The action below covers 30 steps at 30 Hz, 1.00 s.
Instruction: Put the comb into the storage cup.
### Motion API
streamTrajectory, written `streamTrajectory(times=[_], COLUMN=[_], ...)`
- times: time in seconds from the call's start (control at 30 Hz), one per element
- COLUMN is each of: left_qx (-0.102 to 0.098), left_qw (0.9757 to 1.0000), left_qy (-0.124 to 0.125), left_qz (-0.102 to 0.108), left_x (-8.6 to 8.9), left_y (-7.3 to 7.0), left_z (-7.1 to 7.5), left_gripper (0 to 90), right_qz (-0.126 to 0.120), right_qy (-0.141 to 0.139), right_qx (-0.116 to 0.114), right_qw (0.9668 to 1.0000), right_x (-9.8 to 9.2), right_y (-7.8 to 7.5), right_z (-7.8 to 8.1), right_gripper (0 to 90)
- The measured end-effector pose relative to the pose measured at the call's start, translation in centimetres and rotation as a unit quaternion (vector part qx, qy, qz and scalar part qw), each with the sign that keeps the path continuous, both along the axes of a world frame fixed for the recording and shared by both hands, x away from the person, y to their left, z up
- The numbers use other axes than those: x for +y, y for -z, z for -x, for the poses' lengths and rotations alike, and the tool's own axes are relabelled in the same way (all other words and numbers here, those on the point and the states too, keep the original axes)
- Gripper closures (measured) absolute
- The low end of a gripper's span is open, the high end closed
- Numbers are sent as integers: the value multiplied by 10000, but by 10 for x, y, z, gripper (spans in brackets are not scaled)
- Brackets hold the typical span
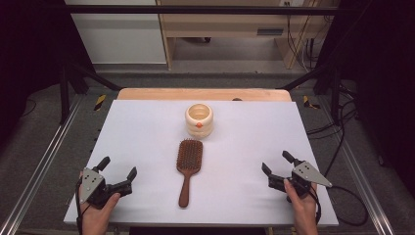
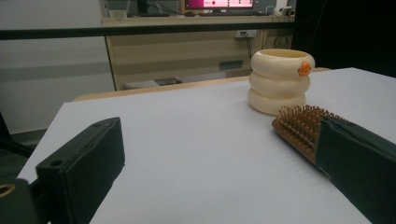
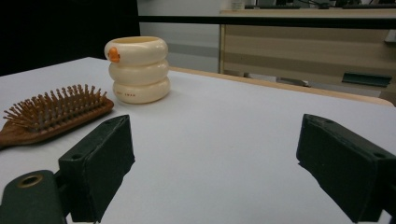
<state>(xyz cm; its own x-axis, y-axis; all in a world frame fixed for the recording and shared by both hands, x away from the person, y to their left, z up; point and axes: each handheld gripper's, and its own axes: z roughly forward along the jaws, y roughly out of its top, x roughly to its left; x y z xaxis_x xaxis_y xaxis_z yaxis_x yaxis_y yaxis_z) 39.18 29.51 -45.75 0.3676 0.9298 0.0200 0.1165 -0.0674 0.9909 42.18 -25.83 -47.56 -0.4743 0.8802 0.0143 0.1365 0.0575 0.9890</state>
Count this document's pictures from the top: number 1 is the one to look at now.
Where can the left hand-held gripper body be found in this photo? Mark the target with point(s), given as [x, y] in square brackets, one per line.
[98, 191]

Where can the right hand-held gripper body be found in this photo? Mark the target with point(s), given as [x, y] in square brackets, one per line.
[306, 174]

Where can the brown wooden hairbrush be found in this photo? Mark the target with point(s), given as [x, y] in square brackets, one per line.
[189, 155]

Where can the cream ribbed cup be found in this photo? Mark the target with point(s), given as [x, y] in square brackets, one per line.
[205, 130]

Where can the person's left hand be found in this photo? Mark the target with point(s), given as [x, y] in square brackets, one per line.
[96, 220]

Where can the person's right hand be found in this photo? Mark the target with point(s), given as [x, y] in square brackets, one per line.
[305, 213]

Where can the white board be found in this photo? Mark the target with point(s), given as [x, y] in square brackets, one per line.
[244, 147]

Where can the yellow black tape strip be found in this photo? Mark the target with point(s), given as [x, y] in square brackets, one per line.
[100, 102]
[306, 102]

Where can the black metal stand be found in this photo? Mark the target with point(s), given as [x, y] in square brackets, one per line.
[64, 98]
[335, 94]

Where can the light wooden table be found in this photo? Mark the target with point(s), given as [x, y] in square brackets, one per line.
[163, 94]

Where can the dark curtain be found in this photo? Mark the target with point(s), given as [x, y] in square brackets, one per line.
[29, 49]
[381, 81]

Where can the white cabinet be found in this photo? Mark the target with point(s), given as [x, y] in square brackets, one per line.
[120, 39]

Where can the light wooden desk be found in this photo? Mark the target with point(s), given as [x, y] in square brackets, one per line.
[228, 23]

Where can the silver metal rail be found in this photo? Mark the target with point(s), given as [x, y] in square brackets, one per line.
[362, 182]
[39, 169]

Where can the black horizontal frame bar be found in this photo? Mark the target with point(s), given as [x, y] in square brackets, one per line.
[195, 9]

